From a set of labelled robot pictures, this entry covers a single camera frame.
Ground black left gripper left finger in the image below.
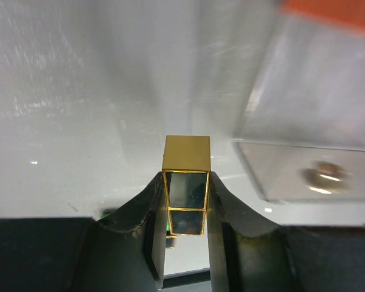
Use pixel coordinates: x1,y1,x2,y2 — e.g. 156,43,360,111
0,174,167,291

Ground clear acrylic organizer tray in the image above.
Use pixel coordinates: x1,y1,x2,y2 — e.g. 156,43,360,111
237,15,365,203

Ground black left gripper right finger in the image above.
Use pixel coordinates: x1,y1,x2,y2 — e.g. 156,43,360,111
207,173,365,291

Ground orange plastic box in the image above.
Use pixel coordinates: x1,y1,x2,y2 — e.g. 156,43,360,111
282,0,365,33

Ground green lip balm stick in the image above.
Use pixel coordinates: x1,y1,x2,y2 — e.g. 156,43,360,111
100,208,117,221

